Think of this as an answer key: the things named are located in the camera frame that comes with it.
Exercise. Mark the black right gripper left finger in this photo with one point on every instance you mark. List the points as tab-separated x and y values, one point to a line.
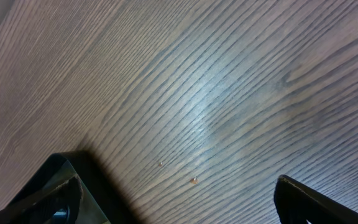
59	203

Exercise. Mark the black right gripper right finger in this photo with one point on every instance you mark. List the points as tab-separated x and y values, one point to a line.
297	203

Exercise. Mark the black water tray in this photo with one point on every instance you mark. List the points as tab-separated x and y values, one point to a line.
101	202

